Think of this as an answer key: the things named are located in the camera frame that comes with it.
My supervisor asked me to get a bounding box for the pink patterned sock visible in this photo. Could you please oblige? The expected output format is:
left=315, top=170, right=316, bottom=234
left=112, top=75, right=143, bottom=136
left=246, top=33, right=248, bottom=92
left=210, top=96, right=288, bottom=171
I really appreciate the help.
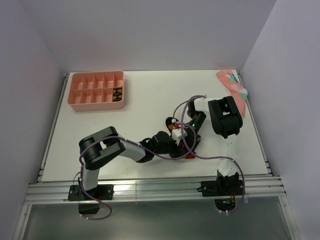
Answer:
left=216, top=69, right=248, bottom=119

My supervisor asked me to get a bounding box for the red yellow argyle sock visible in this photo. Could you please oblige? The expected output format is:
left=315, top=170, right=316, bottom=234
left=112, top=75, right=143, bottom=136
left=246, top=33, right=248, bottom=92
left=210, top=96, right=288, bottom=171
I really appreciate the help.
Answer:
left=165, top=117, right=195, bottom=159

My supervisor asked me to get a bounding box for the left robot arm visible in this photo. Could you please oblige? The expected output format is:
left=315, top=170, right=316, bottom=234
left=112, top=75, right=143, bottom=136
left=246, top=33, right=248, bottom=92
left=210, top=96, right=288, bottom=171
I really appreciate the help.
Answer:
left=78, top=126, right=188, bottom=200

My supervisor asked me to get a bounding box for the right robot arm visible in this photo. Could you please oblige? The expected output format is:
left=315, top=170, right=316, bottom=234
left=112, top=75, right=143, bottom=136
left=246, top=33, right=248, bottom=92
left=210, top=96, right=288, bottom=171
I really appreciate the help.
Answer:
left=186, top=96, right=243, bottom=195

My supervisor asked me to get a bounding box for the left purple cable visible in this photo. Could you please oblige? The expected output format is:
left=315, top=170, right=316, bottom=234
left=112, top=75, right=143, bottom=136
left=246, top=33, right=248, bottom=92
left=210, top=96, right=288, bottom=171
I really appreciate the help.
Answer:
left=78, top=119, right=191, bottom=221

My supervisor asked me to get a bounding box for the brown tan argyle sock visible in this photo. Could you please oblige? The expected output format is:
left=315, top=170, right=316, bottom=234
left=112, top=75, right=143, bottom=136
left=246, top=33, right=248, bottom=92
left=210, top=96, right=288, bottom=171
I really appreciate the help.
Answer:
left=112, top=86, right=123, bottom=102

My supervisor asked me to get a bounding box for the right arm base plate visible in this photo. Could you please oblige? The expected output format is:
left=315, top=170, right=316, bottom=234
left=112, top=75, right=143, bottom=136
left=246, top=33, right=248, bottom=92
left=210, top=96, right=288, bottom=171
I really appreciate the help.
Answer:
left=196, top=180, right=244, bottom=197

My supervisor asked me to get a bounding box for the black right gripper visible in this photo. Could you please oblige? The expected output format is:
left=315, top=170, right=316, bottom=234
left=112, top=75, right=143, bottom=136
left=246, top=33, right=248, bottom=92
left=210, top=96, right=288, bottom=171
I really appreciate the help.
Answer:
left=182, top=112, right=207, bottom=154

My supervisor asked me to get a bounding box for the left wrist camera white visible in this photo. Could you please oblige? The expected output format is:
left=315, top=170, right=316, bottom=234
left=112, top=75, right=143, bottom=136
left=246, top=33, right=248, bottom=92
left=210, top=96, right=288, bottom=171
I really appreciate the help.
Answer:
left=171, top=123, right=188, bottom=144

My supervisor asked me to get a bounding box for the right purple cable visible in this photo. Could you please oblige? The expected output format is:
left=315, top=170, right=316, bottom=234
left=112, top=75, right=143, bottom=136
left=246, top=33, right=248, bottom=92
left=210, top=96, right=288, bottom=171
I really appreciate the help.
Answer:
left=173, top=94, right=247, bottom=215

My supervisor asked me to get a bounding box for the pink divided organizer tray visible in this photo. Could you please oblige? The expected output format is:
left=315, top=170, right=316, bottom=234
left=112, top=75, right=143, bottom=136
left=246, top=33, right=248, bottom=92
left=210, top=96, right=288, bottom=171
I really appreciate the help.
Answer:
left=67, top=70, right=125, bottom=112

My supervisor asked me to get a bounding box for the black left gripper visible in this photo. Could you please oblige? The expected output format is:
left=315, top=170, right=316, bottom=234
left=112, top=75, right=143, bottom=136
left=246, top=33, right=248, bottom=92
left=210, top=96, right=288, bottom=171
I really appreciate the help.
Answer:
left=153, top=135, right=187, bottom=161

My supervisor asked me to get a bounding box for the purple cable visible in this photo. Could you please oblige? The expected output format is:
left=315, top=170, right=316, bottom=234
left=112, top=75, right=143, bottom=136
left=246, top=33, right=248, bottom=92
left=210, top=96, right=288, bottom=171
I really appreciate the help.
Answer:
left=173, top=94, right=247, bottom=215
left=78, top=119, right=191, bottom=221

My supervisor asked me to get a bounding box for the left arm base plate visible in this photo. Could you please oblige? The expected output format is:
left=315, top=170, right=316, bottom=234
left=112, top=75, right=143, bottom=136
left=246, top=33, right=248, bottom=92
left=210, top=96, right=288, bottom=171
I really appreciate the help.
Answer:
left=67, top=184, right=114, bottom=202

